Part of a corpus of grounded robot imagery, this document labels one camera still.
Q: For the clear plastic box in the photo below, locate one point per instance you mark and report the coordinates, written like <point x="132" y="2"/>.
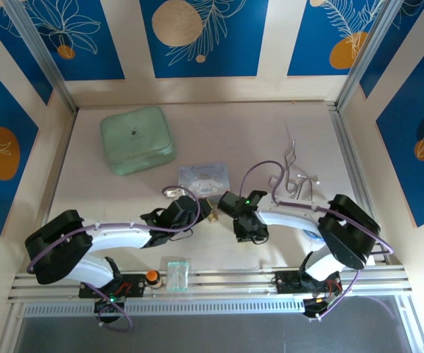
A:
<point x="178" y="276"/>

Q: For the blue patterned wall panel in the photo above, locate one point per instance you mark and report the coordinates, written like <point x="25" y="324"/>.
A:
<point x="234" y="55"/>
<point x="98" y="55"/>
<point x="399" y="55"/>
<point x="399" y="165"/>
<point x="307" y="36"/>
<point x="13" y="48"/>
<point x="13" y="121"/>

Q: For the clear plastic zip bag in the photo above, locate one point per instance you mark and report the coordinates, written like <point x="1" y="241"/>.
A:
<point x="204" y="178"/>

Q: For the aluminium frame rail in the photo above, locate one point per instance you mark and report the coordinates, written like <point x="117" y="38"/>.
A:
<point x="226" y="279"/>

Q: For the aluminium side rail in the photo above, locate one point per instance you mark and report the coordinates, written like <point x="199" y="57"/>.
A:
<point x="348" y="165"/>

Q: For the slotted metal strip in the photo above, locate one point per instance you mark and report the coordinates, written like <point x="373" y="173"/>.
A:
<point x="197" y="308"/>

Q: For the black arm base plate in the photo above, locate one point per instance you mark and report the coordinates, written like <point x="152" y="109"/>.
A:
<point x="134" y="285"/>
<point x="285" y="283"/>

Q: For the aluminium frame post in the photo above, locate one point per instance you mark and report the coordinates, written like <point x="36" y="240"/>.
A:
<point x="42" y="55"/>
<point x="370" y="55"/>

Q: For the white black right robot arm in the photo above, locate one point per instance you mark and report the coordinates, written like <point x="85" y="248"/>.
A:
<point x="289" y="217"/>

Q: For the mint green zip case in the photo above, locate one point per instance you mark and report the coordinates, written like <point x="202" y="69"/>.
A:
<point x="136" y="139"/>

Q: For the orange capped small bottle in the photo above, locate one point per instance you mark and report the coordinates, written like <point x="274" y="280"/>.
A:
<point x="152" y="276"/>

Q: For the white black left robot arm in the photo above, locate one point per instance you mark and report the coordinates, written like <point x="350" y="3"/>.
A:
<point x="116" y="235"/>

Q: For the brass padlock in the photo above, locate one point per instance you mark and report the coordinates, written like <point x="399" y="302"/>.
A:
<point x="212" y="217"/>

